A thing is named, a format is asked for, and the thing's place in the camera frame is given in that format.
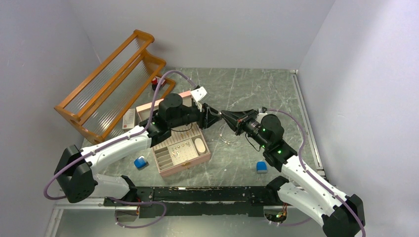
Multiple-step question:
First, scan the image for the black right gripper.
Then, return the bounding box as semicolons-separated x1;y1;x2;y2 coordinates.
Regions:
220;109;269;149

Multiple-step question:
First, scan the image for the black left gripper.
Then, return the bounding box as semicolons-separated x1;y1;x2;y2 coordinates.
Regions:
169;101;222;130

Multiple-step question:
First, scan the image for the silver pearl bangle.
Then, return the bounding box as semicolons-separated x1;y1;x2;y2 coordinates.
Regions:
218;124;240;145

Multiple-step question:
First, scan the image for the pink jewelry box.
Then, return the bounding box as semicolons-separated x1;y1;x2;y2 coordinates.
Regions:
136;91;211;177

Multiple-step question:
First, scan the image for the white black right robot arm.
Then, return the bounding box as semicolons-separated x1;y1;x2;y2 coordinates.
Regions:
219;110;366;237

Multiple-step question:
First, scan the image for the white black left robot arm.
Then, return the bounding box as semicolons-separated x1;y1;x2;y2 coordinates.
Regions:
52;89;221;205

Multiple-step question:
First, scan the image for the white oval pad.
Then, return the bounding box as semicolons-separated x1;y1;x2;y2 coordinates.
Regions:
194;138;207;155

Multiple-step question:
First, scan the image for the blue right scraper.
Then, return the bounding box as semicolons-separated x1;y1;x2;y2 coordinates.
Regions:
256;161;268;174

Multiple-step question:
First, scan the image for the blue scraper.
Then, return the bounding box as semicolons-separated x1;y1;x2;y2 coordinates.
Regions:
133;156;149;170
256;161;268;174

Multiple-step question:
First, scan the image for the red white small box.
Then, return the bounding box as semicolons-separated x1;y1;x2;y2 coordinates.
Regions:
158;78;167;87

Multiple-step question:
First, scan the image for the red black stamp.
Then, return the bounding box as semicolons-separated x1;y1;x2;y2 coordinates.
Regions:
151;78;159;91

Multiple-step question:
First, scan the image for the white red label card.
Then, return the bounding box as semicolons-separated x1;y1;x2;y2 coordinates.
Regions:
122;109;136;130

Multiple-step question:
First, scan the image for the blue left scraper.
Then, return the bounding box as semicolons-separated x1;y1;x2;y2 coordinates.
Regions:
133;156;149;170

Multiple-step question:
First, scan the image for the orange wooden rack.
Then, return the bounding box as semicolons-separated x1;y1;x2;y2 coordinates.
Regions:
54;30;166;144

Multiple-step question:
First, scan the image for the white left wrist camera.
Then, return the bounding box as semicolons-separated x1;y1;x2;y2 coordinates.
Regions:
190;86;208;104

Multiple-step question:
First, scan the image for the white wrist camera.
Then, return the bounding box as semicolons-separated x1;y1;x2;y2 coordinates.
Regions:
190;86;208;104
256;107;268;121

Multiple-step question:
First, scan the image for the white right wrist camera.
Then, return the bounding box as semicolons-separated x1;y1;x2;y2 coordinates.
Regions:
256;107;268;121

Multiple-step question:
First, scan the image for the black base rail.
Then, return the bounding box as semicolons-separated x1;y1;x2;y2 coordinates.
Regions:
103;186;283;218

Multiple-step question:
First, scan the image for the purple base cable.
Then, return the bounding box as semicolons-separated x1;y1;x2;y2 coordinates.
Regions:
108;197;168;229

